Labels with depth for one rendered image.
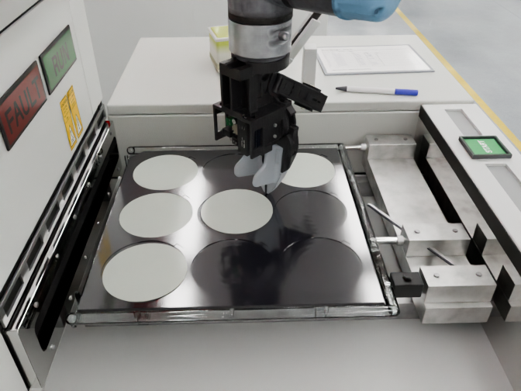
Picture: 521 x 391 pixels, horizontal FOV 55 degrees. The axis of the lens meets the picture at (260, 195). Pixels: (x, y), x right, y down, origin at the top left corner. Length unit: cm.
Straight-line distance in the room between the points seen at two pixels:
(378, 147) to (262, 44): 35
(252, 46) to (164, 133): 34
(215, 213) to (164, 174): 13
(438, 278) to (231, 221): 27
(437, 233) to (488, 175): 11
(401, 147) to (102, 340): 55
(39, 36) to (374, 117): 53
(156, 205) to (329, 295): 28
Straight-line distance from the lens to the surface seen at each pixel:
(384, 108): 88
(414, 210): 77
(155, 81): 95
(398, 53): 109
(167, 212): 71
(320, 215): 70
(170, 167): 81
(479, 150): 78
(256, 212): 70
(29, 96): 60
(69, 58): 73
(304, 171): 79
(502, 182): 73
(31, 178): 60
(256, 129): 61
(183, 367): 63
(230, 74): 60
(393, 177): 83
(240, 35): 59
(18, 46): 60
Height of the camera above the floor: 133
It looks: 36 degrees down
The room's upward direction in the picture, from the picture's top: straight up
